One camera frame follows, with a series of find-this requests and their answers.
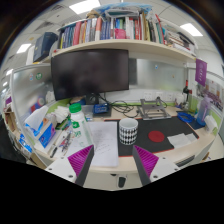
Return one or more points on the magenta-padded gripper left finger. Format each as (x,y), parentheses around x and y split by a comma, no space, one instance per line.
(60,166)

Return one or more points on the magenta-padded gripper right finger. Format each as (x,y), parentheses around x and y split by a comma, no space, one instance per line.
(163,166)

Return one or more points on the white green-capped drink bottle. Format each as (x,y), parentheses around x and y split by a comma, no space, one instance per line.
(79,125)

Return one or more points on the purple translucent water bottle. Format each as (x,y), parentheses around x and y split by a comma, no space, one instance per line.
(202,111)

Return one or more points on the flat round red coaster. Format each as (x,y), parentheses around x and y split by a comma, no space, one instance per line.
(156,136)

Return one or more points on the white folded napkin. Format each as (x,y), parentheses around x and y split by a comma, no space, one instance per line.
(180,140)

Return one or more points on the blue orange tissue box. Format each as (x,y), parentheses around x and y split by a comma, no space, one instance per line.
(45,131)

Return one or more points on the black red-edged desk mat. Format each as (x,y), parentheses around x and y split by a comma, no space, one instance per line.
(175,126)

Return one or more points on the black white diamond-pattern mug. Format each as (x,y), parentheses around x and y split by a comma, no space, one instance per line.
(128,131)

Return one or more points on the white written paper sheet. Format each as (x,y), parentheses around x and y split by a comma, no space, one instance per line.
(105,143)

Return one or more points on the grey metal laptop stand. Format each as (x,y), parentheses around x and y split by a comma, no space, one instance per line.
(152,111)

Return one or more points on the white tissue packet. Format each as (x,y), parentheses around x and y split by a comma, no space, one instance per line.
(210,123)

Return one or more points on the small blue box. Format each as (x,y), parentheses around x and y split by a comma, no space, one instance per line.
(101,109)

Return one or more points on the dark wine bottle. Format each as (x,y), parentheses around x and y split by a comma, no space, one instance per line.
(186,90)

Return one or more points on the black computer monitor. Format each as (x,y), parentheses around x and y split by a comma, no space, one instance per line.
(90,73)

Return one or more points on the purple hanging pennant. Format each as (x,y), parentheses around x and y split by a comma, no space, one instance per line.
(201,71)

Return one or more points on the dark blue box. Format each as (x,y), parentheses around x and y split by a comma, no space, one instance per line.
(45,46)

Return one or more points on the ceiling lights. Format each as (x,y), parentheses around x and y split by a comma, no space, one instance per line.
(85,6)

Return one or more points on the colourful wall poster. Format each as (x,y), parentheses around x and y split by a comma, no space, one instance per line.
(215,93)

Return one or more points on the wall shelf with books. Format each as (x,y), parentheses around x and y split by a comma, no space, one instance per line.
(106,31)

